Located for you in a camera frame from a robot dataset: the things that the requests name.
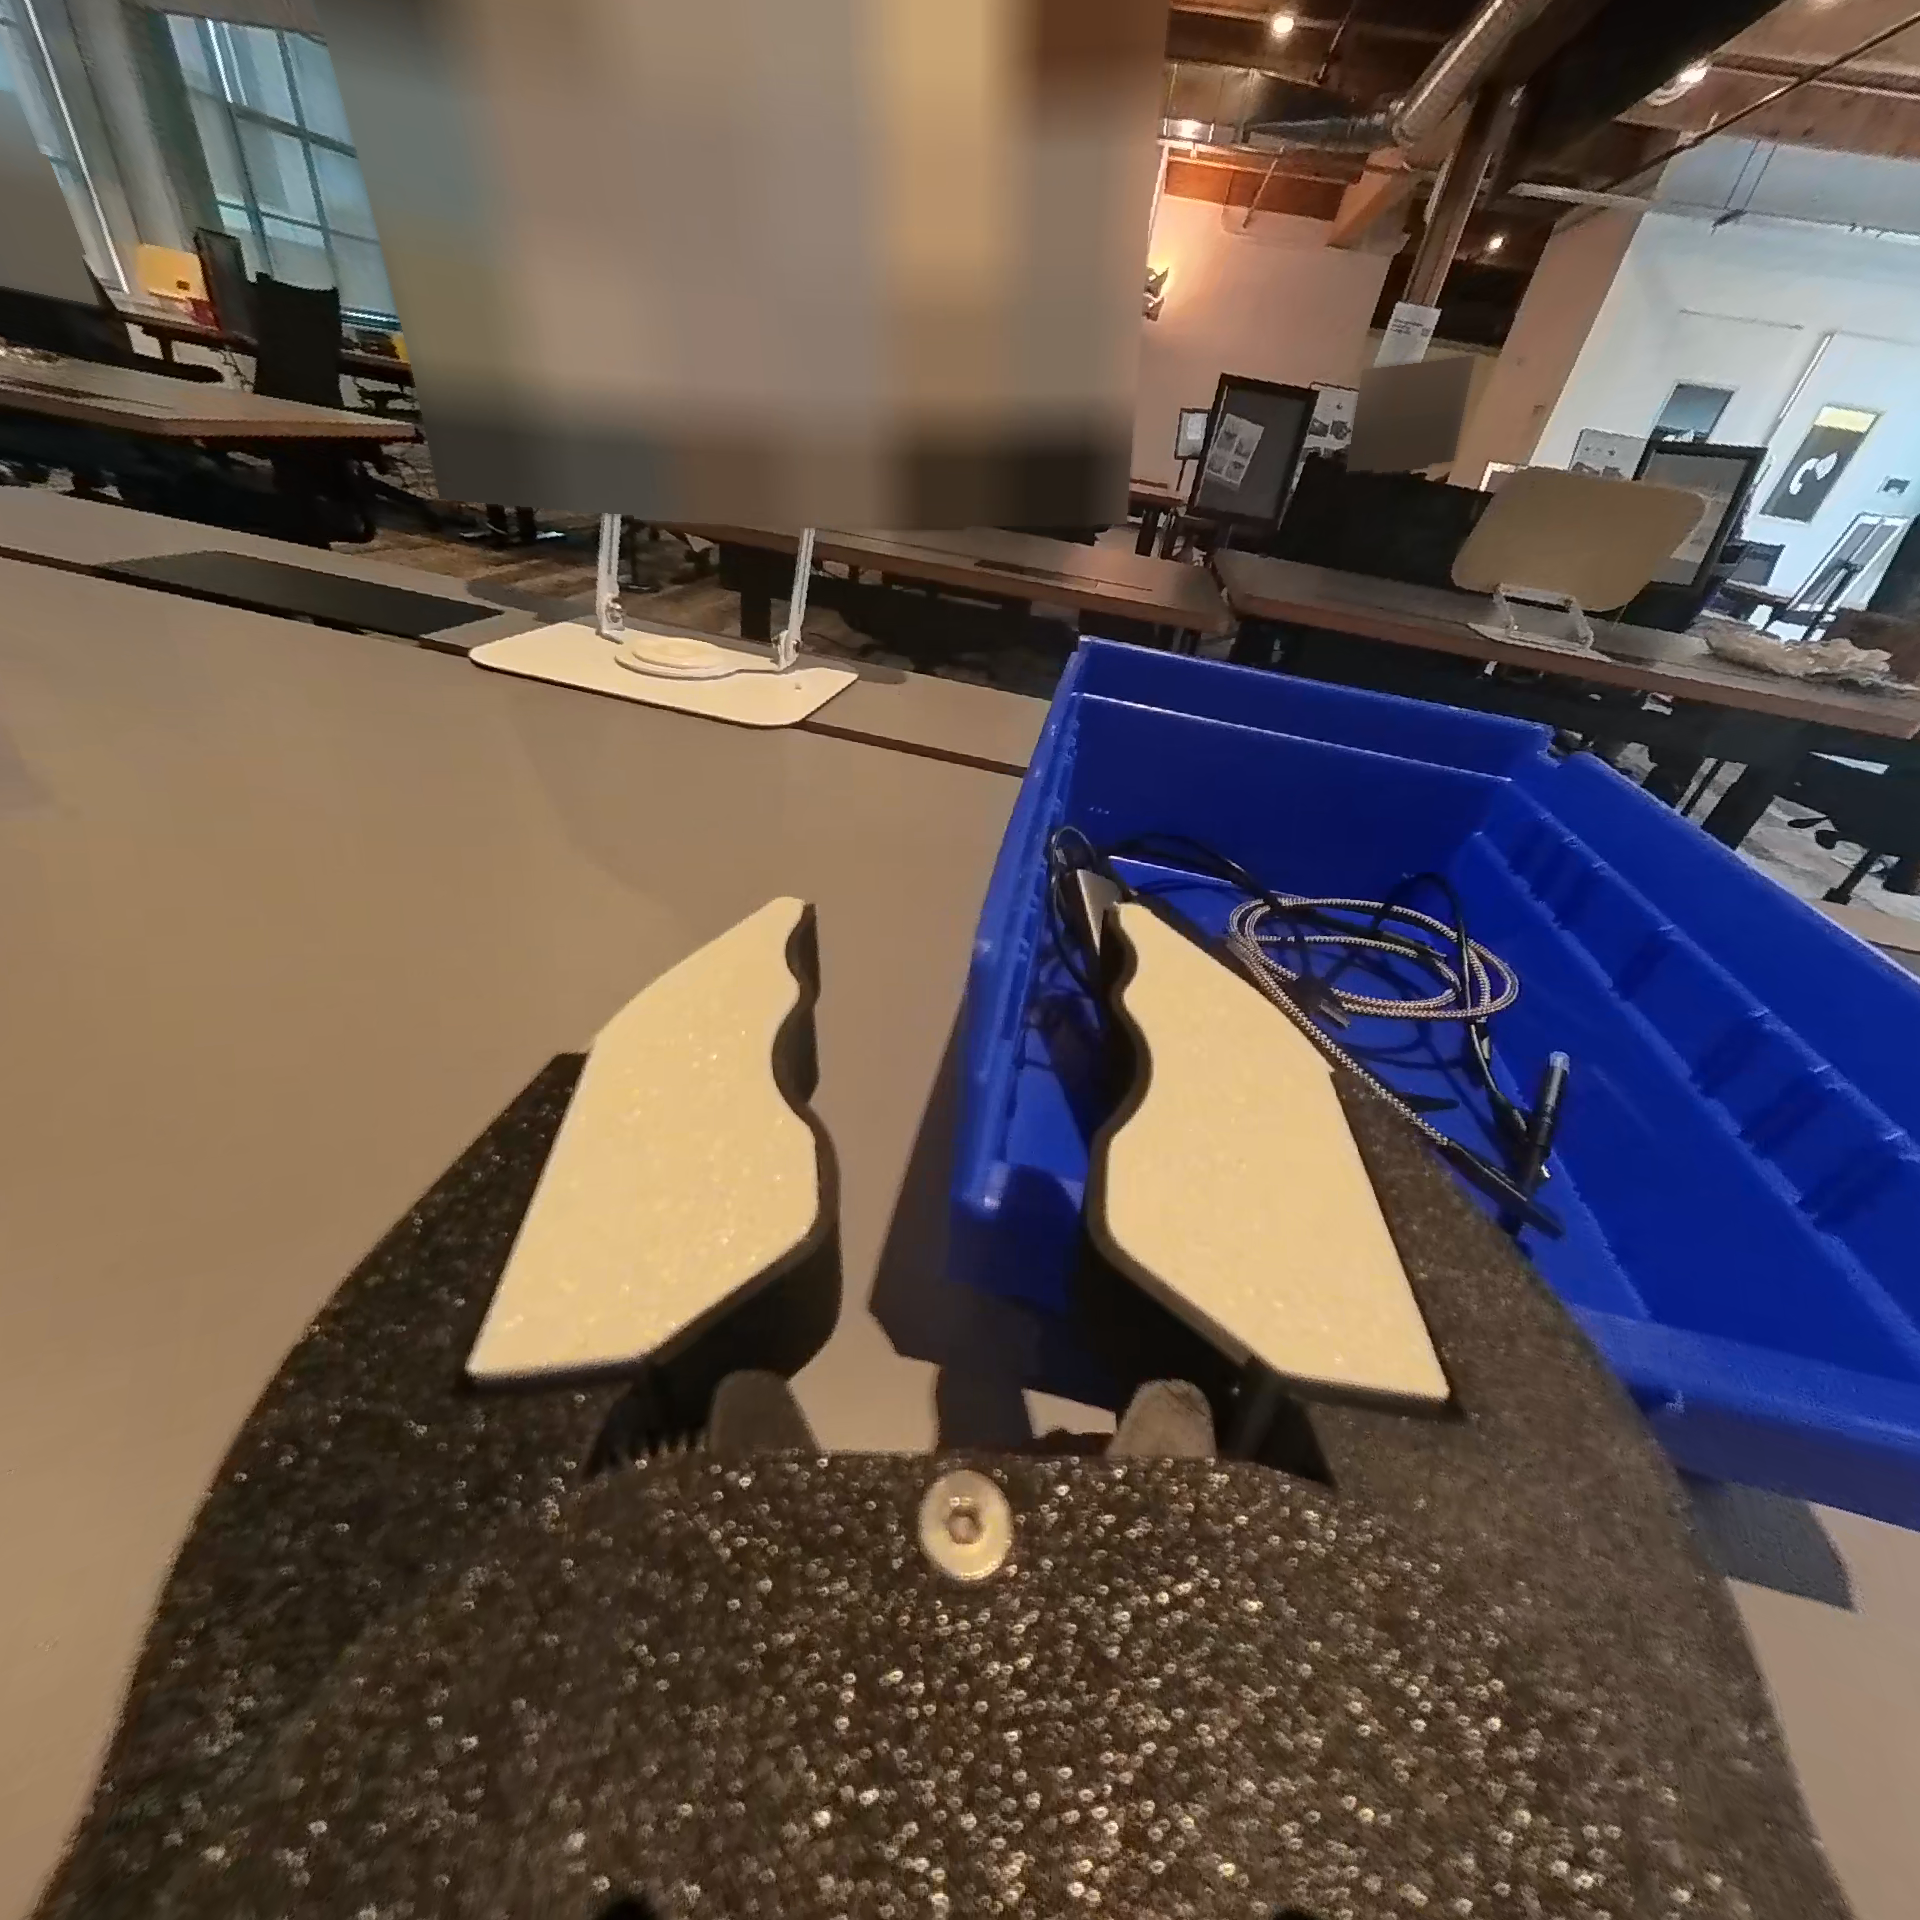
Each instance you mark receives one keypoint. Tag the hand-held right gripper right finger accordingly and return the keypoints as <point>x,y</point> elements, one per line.
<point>1260,1185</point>

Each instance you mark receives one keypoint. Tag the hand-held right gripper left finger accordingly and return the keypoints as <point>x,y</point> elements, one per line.
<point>661,1185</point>

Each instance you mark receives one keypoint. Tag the blue plastic bin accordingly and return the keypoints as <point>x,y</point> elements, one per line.
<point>1725,1050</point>

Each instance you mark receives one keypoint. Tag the white document stand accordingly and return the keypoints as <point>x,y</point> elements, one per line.
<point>750,692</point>

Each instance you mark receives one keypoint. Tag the tan board on stand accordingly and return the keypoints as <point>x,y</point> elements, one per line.
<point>1575,534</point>

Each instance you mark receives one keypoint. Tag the black framed display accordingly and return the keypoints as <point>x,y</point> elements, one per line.
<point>1253,442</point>

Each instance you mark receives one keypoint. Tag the black monitor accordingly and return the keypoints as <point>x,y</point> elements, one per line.
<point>1725,495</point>

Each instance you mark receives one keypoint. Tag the black office chair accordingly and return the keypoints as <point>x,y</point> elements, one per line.
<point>301,346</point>

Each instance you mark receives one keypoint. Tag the silver ventilation duct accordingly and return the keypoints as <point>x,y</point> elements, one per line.
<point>1424,82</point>

